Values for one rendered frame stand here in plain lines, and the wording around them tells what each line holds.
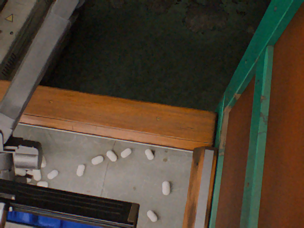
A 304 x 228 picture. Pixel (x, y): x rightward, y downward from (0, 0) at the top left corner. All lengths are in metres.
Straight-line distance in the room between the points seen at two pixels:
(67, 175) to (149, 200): 0.24
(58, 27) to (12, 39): 0.76
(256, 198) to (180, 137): 0.54
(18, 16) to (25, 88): 0.76
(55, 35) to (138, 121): 0.36
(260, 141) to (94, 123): 0.62
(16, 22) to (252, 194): 1.27
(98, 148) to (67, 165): 0.10
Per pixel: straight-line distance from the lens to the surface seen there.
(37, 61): 0.86
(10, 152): 0.98
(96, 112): 1.08
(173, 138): 1.05
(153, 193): 1.05
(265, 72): 0.58
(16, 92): 0.90
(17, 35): 1.59
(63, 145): 1.10
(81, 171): 1.06
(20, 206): 0.72
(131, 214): 0.70
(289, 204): 0.42
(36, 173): 1.09
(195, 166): 0.97
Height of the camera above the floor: 1.79
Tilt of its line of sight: 75 degrees down
